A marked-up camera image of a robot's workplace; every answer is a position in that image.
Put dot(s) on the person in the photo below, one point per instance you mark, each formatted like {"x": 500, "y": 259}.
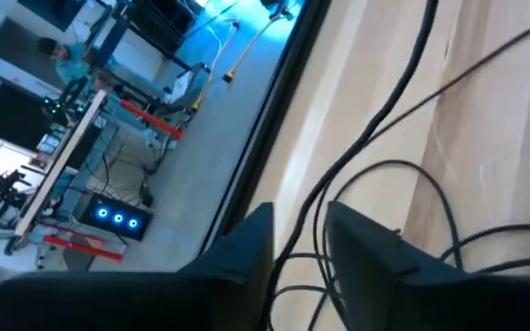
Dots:
{"x": 69, "y": 57}

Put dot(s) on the black computer with blue lights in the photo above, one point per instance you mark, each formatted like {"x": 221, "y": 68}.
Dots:
{"x": 118, "y": 217}

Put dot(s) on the red stand leg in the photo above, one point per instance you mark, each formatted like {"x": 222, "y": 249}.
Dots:
{"x": 83, "y": 248}
{"x": 152, "y": 119}

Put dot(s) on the wooden work table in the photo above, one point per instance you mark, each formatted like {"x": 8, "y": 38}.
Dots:
{"x": 60, "y": 161}

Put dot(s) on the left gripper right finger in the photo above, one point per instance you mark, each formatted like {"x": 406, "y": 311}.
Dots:
{"x": 366, "y": 276}

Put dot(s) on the black gantry frame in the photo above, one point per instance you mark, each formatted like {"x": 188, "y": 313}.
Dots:
{"x": 108, "y": 37}

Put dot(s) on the black equipment cart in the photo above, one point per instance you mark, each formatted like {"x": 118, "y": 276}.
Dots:
{"x": 168, "y": 27}

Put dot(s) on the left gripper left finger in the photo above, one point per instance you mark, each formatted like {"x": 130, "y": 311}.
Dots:
{"x": 242, "y": 266}

